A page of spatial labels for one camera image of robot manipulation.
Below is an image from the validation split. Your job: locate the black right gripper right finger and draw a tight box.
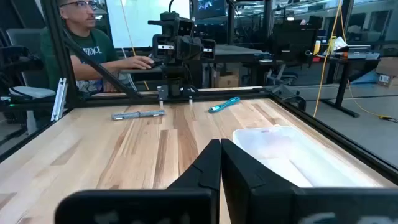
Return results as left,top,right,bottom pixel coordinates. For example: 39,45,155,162
221,138,398,224

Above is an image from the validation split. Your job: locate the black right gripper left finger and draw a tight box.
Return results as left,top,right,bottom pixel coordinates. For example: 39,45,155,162
55,139,223,224

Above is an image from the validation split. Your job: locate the bright white screen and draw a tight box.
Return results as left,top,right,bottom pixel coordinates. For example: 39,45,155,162
105,0,191,49

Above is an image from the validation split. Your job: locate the person's hand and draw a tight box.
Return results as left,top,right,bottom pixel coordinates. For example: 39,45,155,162
123,55,155,70

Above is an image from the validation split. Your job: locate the dark long desk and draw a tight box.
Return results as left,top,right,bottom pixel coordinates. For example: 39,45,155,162
119,44,272,88

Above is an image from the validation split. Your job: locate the clear plastic bin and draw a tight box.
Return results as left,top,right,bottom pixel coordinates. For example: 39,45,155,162
232,125,382,189

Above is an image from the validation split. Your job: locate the small cardboard box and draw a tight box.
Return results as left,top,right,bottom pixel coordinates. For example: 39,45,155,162
216,73,240,89

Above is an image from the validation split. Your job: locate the person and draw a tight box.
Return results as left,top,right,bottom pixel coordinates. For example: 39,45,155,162
40,0,155,93

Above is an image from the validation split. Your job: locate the white aluminium extrusion bar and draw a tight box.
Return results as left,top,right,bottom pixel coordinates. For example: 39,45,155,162
50,77,68,122

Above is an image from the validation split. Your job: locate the black standing desk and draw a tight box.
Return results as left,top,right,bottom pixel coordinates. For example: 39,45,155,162
320,45,381,118

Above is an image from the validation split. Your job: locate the grey office chair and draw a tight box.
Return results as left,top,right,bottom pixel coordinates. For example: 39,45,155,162
6,27,57,134

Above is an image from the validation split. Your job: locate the large cardboard box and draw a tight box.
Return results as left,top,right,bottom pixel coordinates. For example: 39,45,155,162
375,57,398,90

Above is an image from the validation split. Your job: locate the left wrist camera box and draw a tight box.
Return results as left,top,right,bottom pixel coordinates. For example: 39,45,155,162
177,18,195,37

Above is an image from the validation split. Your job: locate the dark wall monitor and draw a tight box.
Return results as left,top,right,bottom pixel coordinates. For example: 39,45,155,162
192,0,228,20

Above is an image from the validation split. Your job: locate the black table edge frame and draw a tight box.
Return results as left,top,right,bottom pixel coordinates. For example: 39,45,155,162
0,86,398,185

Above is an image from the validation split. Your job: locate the teal bundled USB-C cable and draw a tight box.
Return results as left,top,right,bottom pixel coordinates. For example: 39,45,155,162
208,96,241,114

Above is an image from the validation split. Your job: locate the silver grey bundled USB-C cable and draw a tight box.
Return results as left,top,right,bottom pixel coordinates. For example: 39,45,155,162
111,109,166,121

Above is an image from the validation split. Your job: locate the black diagonal frame brace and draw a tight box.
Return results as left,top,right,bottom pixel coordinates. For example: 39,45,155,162
63,27,141,99

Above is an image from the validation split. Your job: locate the black upright frame post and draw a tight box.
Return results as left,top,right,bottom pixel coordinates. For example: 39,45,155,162
40,0,79,106

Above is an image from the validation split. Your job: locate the yellow hanging cable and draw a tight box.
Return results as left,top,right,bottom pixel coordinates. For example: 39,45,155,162
312,0,398,123

